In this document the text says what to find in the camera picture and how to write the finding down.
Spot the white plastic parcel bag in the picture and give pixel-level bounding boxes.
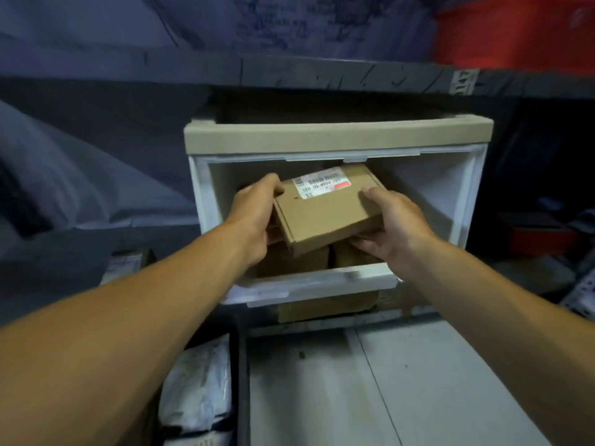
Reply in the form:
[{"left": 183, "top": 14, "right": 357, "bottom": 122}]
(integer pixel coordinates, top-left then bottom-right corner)
[{"left": 158, "top": 335, "right": 235, "bottom": 446}]

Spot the brown cardboard box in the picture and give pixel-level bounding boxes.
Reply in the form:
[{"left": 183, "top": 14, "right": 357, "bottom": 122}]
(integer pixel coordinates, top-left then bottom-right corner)
[{"left": 245, "top": 242, "right": 331, "bottom": 280}]

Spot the labelled cardboard parcel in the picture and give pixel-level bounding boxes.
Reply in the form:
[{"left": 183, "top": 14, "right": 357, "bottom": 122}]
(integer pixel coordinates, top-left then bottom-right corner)
[{"left": 100, "top": 248, "right": 156, "bottom": 286}]

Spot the dark shelf board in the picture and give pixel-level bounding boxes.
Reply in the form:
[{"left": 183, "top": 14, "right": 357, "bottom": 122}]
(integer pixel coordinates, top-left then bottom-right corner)
[{"left": 0, "top": 42, "right": 595, "bottom": 100}]

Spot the grey plastic mailer bag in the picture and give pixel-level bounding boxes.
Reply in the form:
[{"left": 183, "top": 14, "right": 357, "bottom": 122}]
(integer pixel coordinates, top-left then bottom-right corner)
[{"left": 0, "top": 99, "right": 201, "bottom": 237}]

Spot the white plastic drawer bin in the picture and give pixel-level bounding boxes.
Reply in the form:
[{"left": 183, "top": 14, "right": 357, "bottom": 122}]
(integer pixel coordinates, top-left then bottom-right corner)
[{"left": 183, "top": 114, "right": 494, "bottom": 308}]

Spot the person's left hand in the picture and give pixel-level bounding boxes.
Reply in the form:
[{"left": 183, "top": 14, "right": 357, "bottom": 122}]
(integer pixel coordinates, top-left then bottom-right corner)
[{"left": 225, "top": 173, "right": 285, "bottom": 270}]

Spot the person's right hand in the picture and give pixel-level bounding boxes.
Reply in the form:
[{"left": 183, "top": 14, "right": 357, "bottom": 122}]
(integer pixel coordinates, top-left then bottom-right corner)
[{"left": 349, "top": 186, "right": 441, "bottom": 275}]

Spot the person's right forearm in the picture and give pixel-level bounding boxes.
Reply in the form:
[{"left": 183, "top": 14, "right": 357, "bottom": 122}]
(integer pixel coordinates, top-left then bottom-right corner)
[{"left": 393, "top": 237, "right": 595, "bottom": 446}]

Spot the red and black box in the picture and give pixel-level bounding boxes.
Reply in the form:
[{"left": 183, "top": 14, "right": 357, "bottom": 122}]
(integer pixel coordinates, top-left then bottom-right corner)
[{"left": 495, "top": 211, "right": 582, "bottom": 256}]

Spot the small labelled cardboard box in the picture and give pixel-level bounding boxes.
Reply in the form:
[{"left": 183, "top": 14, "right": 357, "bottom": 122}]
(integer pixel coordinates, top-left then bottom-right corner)
[{"left": 271, "top": 163, "right": 385, "bottom": 259}]

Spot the red plastic crate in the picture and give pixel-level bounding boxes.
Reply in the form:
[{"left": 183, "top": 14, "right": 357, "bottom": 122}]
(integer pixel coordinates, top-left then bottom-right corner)
[{"left": 434, "top": 0, "right": 595, "bottom": 76}]

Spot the person's left forearm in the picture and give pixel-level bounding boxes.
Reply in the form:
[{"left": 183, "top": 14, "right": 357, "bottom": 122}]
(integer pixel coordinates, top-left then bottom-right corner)
[{"left": 0, "top": 222, "right": 254, "bottom": 446}]

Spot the white printed parcel bag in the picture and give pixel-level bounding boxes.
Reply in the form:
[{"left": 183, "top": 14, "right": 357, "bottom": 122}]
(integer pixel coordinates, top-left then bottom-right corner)
[{"left": 558, "top": 267, "right": 595, "bottom": 321}]

